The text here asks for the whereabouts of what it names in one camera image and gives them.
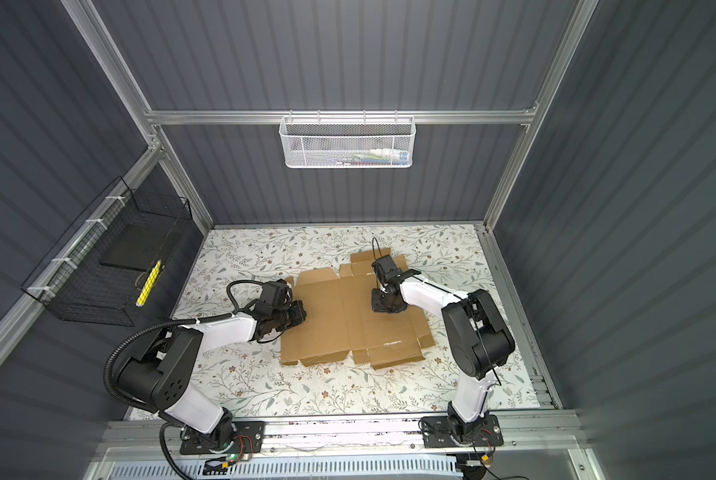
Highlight brown cardboard box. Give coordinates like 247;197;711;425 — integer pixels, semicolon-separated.
280;251;435;370

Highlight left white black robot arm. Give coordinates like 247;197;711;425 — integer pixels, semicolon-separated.
103;280;307;453

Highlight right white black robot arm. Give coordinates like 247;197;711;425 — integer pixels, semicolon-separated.
371;255;516;449

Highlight floral patterned table mat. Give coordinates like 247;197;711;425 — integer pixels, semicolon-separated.
126;224;542;421

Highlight yellow marker pen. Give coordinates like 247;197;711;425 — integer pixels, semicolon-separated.
135;260;163;308

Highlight pens in white basket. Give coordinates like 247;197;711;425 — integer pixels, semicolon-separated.
327;148;412;168

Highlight black foam pad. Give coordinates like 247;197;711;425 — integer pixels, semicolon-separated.
99;225;182;272

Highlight aluminium mounting rail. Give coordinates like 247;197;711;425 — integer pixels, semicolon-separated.
92;409;590;462

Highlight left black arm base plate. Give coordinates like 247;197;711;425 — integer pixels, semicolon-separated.
179;421;266;455

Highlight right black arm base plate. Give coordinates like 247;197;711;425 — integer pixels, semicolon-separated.
418;414;504;449

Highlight white wire mesh basket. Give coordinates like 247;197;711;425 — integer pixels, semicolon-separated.
279;116;417;169

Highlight black corrugated cable conduit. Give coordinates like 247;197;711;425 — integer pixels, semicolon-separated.
102;278;269;480

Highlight black wire basket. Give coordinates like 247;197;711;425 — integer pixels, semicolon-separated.
22;177;193;327

